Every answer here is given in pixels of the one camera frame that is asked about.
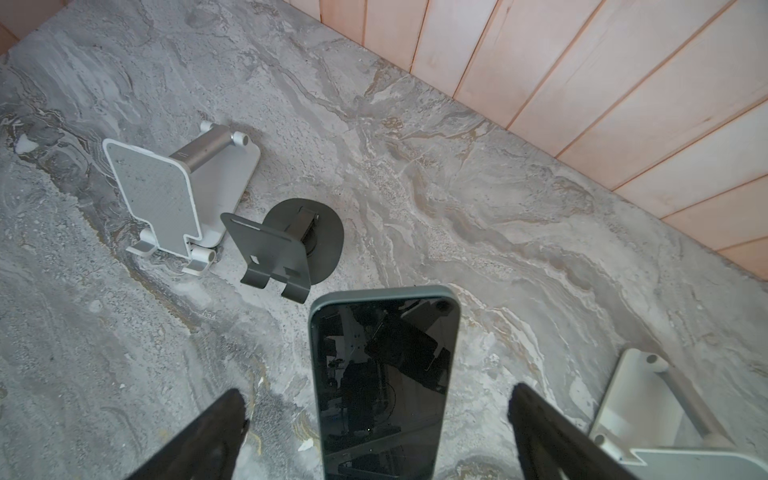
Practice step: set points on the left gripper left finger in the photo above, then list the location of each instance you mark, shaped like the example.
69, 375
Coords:
207, 448

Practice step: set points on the black phone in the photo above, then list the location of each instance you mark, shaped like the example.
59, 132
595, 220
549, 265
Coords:
381, 362

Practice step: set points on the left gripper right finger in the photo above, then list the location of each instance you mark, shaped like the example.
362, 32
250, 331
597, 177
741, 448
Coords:
551, 447

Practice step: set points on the white stand far left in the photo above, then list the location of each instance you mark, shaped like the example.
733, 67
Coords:
180, 198

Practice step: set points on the grey stand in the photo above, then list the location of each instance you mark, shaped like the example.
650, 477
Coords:
299, 243

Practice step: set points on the white stand under back phone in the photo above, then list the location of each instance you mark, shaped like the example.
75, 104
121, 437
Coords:
654, 423

